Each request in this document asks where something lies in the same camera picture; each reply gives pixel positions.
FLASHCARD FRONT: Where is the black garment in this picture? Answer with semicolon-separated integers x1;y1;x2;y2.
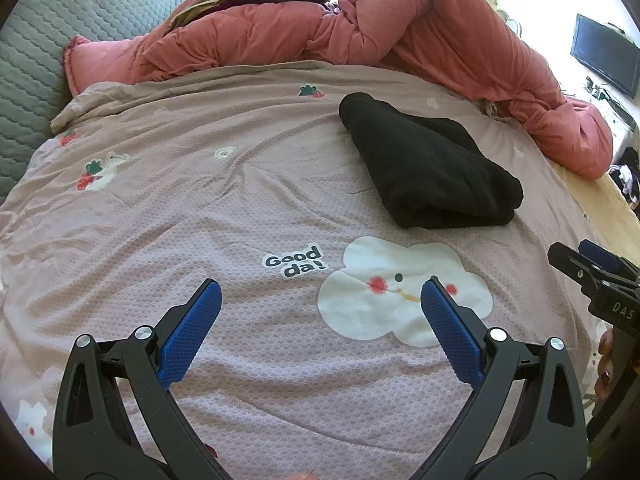
338;92;524;229

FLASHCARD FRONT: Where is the black monitor screen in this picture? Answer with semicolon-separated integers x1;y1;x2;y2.
570;14;639;98

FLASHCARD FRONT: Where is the salmon pink duvet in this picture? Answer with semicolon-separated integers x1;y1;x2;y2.
63;0;613;180

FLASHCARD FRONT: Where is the grey quilted headboard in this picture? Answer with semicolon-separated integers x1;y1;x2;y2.
1;0;184;198

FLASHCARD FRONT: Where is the pink patterned bed sheet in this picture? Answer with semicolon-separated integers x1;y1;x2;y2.
1;62;604;479

